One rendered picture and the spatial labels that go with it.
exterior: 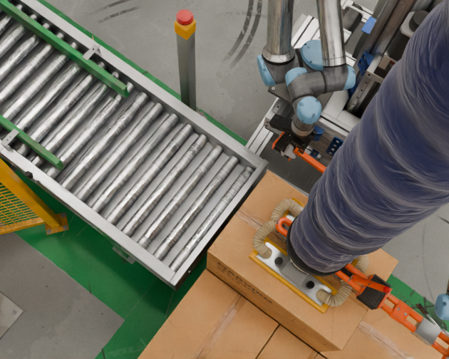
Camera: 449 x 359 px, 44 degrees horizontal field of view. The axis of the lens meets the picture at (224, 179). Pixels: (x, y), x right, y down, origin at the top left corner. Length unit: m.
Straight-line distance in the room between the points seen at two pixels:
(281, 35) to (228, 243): 0.77
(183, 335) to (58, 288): 0.90
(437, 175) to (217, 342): 1.71
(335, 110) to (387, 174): 1.38
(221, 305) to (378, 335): 0.68
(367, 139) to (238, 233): 1.20
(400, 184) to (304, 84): 0.91
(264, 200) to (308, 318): 0.47
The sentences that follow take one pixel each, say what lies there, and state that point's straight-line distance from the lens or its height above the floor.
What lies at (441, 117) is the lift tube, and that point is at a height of 2.36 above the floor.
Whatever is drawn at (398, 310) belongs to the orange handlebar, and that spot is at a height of 1.09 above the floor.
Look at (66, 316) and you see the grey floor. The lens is 3.10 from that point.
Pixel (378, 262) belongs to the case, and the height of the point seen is 0.94.
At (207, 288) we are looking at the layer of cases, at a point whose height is 0.54.
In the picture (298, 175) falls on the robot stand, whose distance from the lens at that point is 2.99.
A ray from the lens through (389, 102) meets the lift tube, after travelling 0.89.
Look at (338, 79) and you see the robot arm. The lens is 1.87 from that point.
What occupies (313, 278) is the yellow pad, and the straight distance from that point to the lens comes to 2.10.
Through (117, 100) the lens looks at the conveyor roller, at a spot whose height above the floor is 0.55.
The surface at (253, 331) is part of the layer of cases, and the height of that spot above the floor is 0.54.
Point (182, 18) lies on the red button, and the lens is 2.37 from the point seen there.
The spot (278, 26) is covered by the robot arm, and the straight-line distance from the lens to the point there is 1.92.
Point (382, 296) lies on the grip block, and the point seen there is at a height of 1.09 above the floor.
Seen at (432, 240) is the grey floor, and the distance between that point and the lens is 3.33.
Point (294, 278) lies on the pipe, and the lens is 2.06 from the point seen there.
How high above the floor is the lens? 3.01
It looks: 72 degrees down
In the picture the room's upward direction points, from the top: 7 degrees clockwise
